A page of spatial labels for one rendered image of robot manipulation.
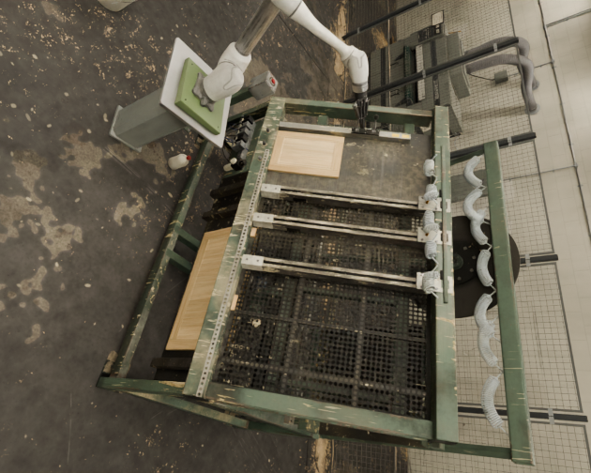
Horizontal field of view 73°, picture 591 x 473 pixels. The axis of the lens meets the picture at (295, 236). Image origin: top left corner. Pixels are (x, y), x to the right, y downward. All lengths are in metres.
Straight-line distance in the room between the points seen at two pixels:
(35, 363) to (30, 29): 1.98
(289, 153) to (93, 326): 1.70
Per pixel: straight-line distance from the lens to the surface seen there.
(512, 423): 2.58
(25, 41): 3.13
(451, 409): 2.16
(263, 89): 3.11
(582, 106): 8.54
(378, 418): 2.13
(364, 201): 2.58
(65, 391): 2.79
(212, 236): 3.04
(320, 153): 2.89
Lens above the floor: 2.46
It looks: 33 degrees down
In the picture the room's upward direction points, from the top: 80 degrees clockwise
